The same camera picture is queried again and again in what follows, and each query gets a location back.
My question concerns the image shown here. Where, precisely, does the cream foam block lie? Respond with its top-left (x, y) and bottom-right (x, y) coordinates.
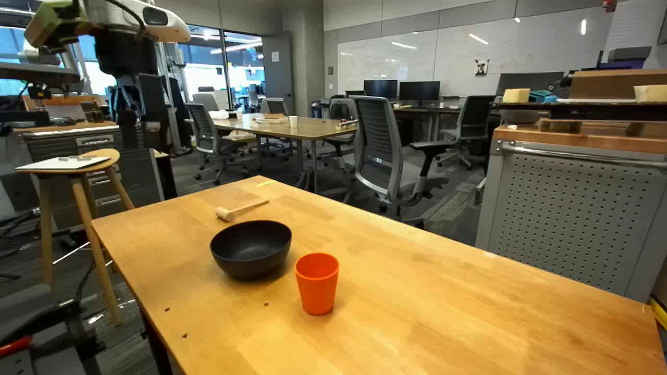
top-left (631, 83), bottom-right (667, 107)

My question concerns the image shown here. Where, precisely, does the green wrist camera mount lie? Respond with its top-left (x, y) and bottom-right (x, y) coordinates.
top-left (23, 0), bottom-right (91, 52)

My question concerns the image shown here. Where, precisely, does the small wooden mallet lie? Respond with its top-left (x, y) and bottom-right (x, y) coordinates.
top-left (213, 196), bottom-right (271, 226)

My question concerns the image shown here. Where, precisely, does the round wooden stool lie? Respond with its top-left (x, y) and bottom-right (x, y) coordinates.
top-left (26, 146), bottom-right (138, 329)

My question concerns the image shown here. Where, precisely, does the gray mesh office chair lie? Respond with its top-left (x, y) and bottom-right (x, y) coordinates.
top-left (343, 94), bottom-right (458, 226)

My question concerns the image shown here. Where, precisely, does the dark office chair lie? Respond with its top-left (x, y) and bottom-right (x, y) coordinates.
top-left (440, 94), bottom-right (497, 172)

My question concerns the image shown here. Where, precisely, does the black bowl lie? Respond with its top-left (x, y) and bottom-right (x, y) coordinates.
top-left (208, 220), bottom-right (293, 284)

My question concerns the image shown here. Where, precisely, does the white flat sheet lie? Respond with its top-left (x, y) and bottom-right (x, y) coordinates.
top-left (15, 153), bottom-right (112, 176)

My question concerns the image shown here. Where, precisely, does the yellow foam block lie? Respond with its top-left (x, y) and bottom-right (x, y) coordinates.
top-left (499, 85), bottom-right (533, 107)

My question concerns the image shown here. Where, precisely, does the gray office chair with armrests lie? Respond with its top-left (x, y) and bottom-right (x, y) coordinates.
top-left (184, 101), bottom-right (261, 185)

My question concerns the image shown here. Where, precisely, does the gray perforated metal cart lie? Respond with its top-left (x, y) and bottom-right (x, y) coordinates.
top-left (473, 136), bottom-right (667, 305)

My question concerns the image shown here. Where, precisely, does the red handled tool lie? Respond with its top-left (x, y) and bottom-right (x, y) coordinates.
top-left (0, 334), bottom-right (36, 361)

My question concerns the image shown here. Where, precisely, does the glass whiteboard wall panel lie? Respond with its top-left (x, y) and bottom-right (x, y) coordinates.
top-left (335, 7), bottom-right (614, 101)

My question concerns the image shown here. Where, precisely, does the yellow black hazard tape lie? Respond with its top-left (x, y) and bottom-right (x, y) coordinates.
top-left (648, 296), bottom-right (667, 334)

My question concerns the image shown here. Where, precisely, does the black computer monitor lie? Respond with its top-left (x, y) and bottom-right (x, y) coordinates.
top-left (397, 79), bottom-right (441, 105)
top-left (361, 77), bottom-right (400, 101)

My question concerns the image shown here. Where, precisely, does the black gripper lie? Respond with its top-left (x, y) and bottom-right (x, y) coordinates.
top-left (91, 30), bottom-right (160, 79)

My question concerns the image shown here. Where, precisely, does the orange plastic cup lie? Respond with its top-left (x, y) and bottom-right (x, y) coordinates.
top-left (293, 250), bottom-right (342, 319)

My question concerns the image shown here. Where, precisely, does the long wooden meeting table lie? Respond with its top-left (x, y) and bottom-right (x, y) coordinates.
top-left (208, 110), bottom-right (361, 193)

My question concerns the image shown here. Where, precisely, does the wooden cart top board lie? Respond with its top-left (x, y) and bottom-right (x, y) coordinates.
top-left (489, 118), bottom-right (667, 158)

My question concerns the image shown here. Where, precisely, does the large wooden box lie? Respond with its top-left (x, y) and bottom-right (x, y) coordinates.
top-left (566, 67), bottom-right (667, 102)

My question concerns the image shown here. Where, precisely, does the wide dark monitor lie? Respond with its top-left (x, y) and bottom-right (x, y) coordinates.
top-left (494, 70), bottom-right (566, 101)

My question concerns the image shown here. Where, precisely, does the gray drawer cabinet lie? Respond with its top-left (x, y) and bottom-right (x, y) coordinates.
top-left (11, 122), bottom-right (167, 233)

